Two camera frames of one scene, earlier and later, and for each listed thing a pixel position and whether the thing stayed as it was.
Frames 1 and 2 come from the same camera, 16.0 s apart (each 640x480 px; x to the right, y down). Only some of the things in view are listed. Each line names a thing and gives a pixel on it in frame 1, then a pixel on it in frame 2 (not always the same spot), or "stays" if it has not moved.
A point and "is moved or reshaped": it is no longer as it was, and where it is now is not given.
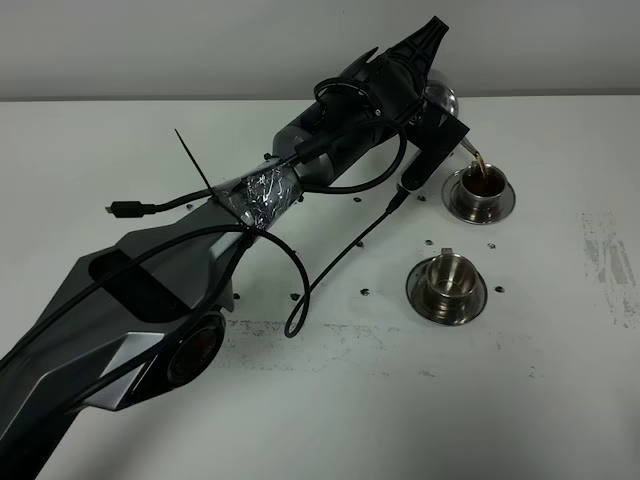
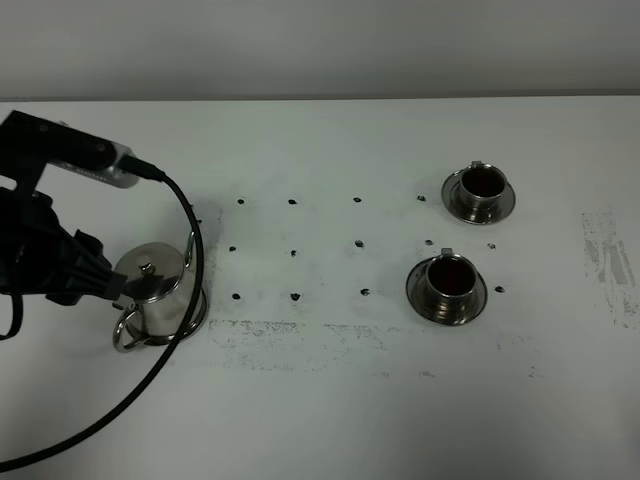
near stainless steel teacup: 451,281 stays
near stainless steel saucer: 414,290 stays
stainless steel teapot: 443,96 is moved or reshaped
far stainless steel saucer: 452,200 stays
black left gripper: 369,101 -> 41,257
